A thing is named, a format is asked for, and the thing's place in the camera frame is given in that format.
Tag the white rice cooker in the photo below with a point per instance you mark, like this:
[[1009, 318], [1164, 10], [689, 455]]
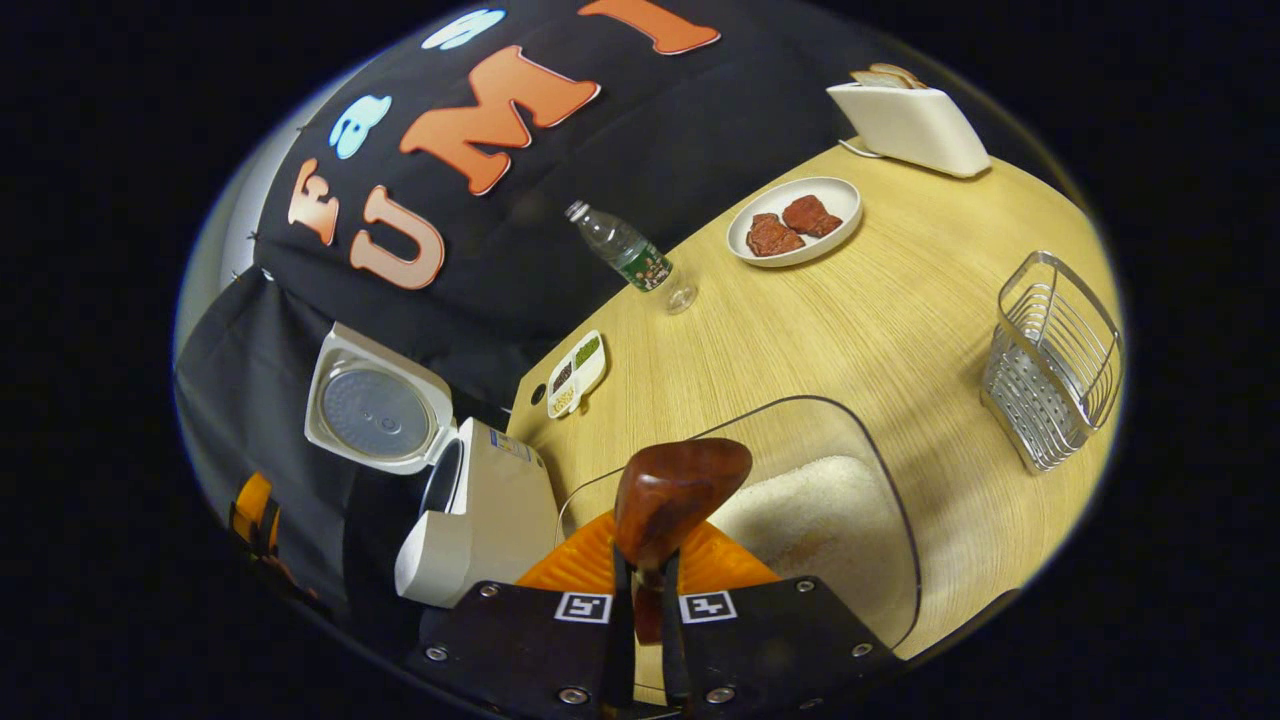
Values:
[[500, 500]]

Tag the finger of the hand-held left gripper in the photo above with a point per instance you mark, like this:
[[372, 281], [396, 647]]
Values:
[[255, 510]]

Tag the red meat slice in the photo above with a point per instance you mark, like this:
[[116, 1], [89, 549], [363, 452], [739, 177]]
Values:
[[773, 237], [810, 215]]

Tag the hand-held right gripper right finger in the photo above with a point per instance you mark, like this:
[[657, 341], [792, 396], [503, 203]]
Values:
[[672, 650]]

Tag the clear plastic water bottle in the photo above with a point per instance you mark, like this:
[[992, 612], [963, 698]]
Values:
[[630, 255]]

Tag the brown wooden spoon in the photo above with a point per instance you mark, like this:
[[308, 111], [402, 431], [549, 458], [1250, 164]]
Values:
[[670, 490]]

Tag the white toaster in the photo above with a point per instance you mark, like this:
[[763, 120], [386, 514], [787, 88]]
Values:
[[910, 125]]

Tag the toast bread slice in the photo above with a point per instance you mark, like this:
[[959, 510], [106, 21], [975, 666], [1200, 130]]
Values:
[[885, 77]]

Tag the clear plastic rice container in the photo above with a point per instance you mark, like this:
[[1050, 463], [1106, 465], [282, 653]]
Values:
[[800, 430]]

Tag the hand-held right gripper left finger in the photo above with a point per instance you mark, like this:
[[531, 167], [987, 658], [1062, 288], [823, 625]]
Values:
[[622, 650]]

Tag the black backdrop cloth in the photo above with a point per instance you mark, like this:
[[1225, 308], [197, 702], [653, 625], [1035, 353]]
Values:
[[620, 160]]

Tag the white round plate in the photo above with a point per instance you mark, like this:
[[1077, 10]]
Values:
[[835, 200]]

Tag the white rice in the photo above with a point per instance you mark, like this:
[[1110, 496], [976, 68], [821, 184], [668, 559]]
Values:
[[820, 520]]

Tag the white divided bean dish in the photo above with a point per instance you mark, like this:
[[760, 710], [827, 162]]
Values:
[[578, 372]]

